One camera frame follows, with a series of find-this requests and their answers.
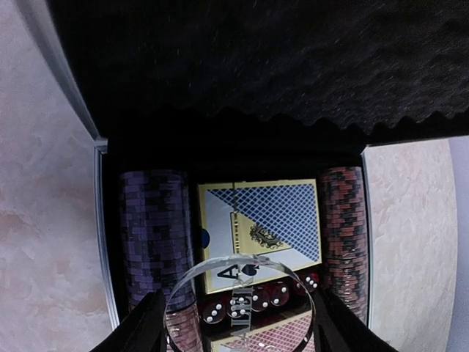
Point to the left chip row in case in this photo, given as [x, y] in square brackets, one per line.
[155, 222]

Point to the right chip row in case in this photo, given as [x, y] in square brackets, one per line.
[344, 236]

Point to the chip row in case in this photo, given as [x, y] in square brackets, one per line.
[344, 236]
[155, 222]

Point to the red playing card deck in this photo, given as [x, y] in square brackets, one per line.
[285, 335]

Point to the red translucent die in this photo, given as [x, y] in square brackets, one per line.
[260, 299]
[278, 293]
[308, 283]
[235, 307]
[213, 312]

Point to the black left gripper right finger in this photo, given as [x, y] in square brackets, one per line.
[338, 329]

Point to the aluminium poker set case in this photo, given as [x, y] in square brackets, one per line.
[254, 87]

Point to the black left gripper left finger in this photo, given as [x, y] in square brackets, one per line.
[141, 331]

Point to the blue playing card deck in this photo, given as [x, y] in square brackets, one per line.
[277, 219]

